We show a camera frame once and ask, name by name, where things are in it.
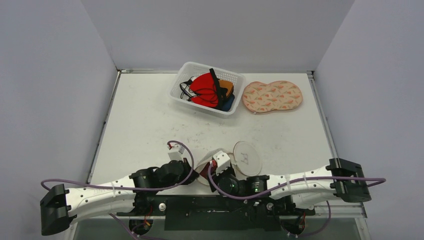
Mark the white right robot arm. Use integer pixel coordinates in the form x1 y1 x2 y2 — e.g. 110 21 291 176
207 158 372 215

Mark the navy blue bra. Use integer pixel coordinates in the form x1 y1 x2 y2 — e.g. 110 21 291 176
219 94 235 112

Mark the white round mesh laundry bag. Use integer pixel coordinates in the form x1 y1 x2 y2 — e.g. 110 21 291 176
194 141 263 186

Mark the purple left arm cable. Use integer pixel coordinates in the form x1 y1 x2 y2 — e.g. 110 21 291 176
40 140 196 193

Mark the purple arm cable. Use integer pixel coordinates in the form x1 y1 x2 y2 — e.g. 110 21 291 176
207 162 387 201
40 140 196 193

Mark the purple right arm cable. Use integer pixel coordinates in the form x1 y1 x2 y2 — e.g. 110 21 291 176
207 162 387 201

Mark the black and white bra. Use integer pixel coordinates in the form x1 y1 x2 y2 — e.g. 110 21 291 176
179 76 198 102

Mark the orange bra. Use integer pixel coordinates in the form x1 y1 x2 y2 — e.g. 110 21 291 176
218 79 234 99

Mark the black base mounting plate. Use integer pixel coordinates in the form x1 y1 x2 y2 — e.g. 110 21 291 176
117 195 316 232

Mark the white plastic basket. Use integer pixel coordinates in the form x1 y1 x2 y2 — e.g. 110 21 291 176
168 61 247 119

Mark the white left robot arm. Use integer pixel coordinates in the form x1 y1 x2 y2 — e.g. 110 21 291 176
40 160 199 236

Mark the dark red garment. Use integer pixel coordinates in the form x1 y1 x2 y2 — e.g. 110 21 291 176
199 162 210 179

